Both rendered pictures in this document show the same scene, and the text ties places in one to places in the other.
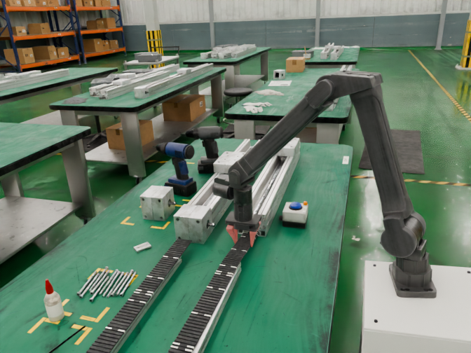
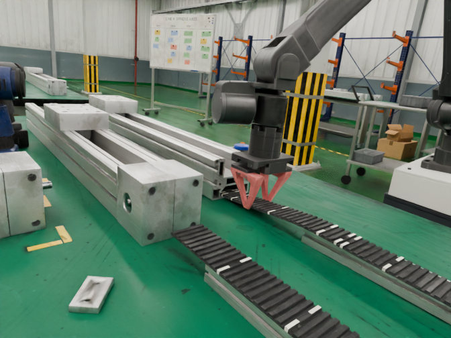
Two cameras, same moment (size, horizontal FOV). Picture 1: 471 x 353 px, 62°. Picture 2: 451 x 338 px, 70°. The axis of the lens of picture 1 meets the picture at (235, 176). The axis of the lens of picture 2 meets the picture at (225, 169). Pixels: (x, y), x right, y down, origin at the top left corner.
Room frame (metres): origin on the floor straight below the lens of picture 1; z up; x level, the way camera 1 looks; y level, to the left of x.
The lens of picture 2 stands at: (0.85, 0.49, 1.03)
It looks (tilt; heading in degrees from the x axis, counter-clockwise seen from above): 17 degrees down; 302
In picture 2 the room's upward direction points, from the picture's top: 5 degrees clockwise
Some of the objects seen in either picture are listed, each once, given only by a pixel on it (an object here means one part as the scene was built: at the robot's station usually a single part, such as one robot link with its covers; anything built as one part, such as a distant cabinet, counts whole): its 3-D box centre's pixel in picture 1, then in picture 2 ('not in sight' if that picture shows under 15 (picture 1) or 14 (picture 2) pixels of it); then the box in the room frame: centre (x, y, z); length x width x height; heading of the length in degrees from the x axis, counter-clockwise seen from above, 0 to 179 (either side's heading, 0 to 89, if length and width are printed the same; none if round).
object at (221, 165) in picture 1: (231, 164); (75, 121); (1.60, 0.01, 0.87); 0.16 x 0.11 x 0.07; 162
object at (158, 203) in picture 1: (160, 203); (10, 191); (1.35, 0.29, 0.83); 0.11 x 0.10 x 0.10; 75
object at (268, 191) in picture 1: (275, 178); (144, 136); (1.55, -0.17, 0.82); 0.80 x 0.10 x 0.09; 162
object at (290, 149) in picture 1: (285, 149); (113, 107); (1.78, -0.24, 0.87); 0.16 x 0.11 x 0.07; 162
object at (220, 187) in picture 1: (230, 182); (252, 88); (1.11, 0.01, 1.00); 0.12 x 0.09 x 0.12; 53
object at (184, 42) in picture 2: not in sight; (180, 69); (5.14, -4.45, 0.97); 1.51 x 0.50 x 1.95; 2
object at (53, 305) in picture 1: (52, 298); not in sight; (0.80, 0.47, 0.84); 0.04 x 0.04 x 0.12
